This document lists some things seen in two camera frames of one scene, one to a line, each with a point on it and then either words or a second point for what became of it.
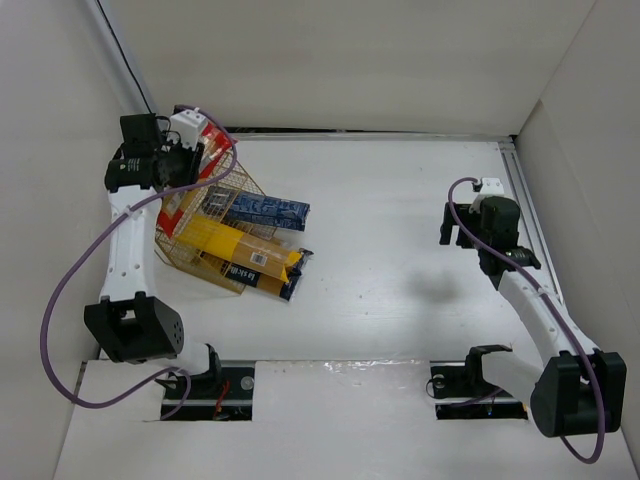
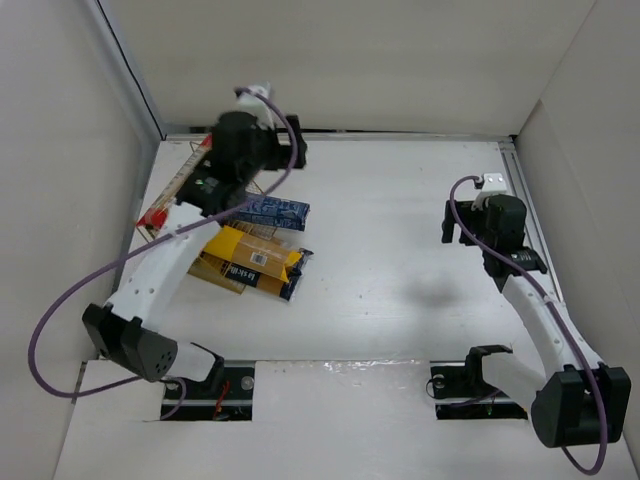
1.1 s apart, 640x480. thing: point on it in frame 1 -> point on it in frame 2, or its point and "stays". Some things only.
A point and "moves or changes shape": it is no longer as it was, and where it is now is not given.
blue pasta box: [231, 205] stays
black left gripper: [189, 163] -> [292, 142]
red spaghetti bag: [216, 145] moves or changes shape
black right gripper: [456, 226] stays
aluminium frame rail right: [530, 230] stays
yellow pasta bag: [252, 251] stays
